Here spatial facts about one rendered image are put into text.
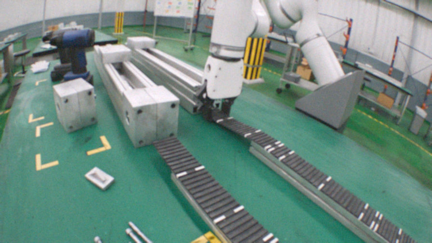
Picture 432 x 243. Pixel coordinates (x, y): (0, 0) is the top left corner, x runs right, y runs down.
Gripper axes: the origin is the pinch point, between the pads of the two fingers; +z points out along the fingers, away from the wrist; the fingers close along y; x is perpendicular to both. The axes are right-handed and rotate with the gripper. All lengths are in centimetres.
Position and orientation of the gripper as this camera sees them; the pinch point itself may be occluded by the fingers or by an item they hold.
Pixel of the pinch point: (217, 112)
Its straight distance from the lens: 57.6
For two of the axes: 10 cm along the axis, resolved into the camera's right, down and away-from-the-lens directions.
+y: 8.0, -1.8, 5.7
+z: -1.4, 8.7, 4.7
